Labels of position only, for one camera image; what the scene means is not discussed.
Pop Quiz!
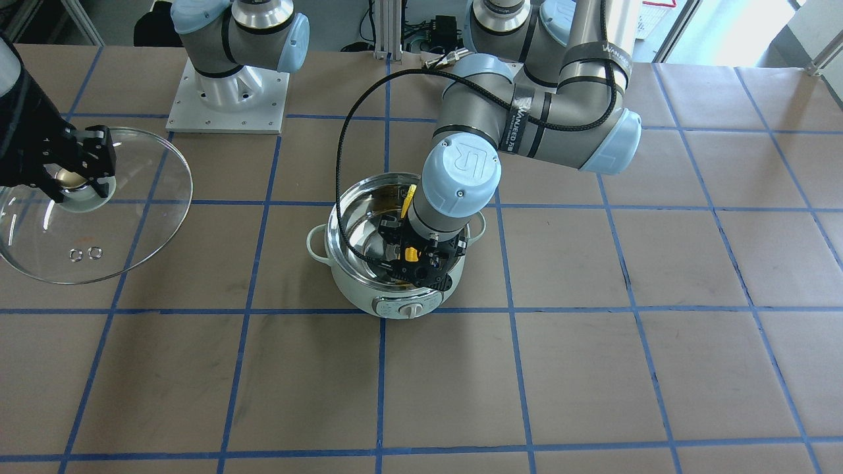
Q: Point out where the black braided cable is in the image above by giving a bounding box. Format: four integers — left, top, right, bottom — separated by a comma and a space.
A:
335, 49, 620, 271

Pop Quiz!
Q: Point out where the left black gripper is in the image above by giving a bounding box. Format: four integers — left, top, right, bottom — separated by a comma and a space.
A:
379, 220, 468, 290

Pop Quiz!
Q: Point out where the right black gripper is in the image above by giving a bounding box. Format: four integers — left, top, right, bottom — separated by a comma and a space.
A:
1, 37, 117, 203

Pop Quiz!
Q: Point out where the aluminium frame post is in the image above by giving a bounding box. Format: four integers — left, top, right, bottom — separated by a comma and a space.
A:
373, 0, 404, 62

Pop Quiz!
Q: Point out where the white electric cooking pot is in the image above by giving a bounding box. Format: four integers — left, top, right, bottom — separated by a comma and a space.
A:
305, 173, 487, 320

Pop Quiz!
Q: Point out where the yellow corn cob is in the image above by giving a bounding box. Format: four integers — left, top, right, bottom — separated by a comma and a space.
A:
400, 185, 420, 262

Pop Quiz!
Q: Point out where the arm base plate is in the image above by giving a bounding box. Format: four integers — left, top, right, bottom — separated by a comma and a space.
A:
165, 61, 290, 135

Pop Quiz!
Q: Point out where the glass pot lid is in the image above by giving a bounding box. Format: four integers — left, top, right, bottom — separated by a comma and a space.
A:
2, 127, 194, 284

